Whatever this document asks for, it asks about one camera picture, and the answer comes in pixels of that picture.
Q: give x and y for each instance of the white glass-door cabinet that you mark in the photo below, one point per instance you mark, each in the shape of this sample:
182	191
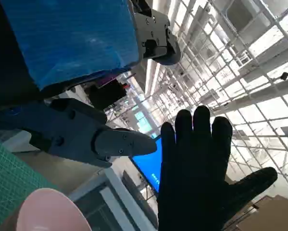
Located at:
115	207

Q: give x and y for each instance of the green cutting mat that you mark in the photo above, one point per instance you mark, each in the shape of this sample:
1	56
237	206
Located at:
4	180

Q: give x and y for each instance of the blue monitor screen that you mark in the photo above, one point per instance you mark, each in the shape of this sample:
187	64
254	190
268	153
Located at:
148	168

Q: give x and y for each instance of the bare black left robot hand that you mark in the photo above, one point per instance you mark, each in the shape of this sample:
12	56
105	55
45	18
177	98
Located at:
69	36

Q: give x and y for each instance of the brown cardboard box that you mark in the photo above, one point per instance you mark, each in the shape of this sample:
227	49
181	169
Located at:
271	214

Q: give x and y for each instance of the pink bowl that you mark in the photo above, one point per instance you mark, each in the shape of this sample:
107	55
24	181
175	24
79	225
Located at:
50	211

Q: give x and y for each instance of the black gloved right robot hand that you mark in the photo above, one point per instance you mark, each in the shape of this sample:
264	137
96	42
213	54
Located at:
194	173

